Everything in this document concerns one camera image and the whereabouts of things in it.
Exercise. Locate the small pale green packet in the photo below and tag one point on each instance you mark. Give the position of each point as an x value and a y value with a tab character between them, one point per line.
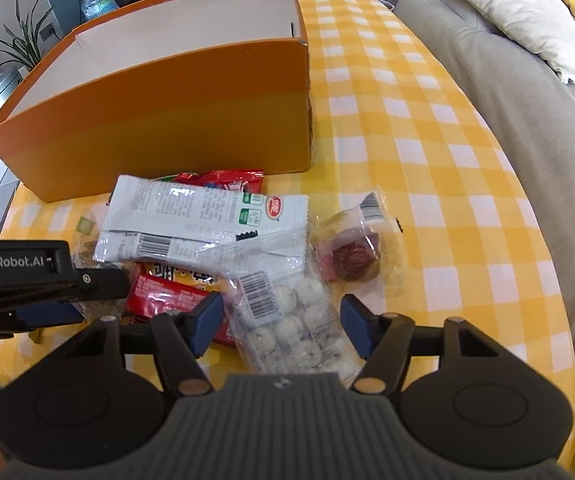
85	225

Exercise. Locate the red cartoon snack packet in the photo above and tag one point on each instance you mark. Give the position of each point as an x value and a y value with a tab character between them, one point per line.
217	180

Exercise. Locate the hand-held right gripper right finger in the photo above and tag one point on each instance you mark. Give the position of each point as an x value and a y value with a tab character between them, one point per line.
353	322

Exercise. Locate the clear packet of white balls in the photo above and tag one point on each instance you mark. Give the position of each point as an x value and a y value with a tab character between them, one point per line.
287	320

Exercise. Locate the clear packet with red date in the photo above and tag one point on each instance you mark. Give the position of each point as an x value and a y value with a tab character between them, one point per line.
352	257

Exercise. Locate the grey sofa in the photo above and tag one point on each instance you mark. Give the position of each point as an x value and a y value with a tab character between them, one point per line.
527	160

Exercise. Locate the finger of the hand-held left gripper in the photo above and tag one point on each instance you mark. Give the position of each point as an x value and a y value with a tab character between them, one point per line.
42	332
52	313

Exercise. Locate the orange cardboard box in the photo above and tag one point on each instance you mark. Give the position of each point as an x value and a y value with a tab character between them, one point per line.
167	105

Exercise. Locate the white pillow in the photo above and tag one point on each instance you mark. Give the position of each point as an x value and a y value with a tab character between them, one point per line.
507	10

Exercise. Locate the wall socket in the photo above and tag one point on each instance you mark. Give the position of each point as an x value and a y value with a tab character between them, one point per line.
47	33

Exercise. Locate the long-leaved potted plant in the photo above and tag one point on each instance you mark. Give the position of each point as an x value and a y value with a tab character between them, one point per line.
22	40

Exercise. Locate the red and yellow snack packet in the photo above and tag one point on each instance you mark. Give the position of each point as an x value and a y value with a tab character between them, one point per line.
167	295

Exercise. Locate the blue water bottle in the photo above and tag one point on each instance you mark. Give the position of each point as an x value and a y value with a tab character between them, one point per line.
98	4

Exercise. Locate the yellow checkered tablecloth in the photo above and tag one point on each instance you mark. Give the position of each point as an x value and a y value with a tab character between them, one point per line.
417	160

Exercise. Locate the white snack packet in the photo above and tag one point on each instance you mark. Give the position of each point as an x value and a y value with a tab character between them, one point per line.
177	210

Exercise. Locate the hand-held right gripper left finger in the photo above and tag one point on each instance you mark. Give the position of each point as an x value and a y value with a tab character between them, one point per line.
208	321

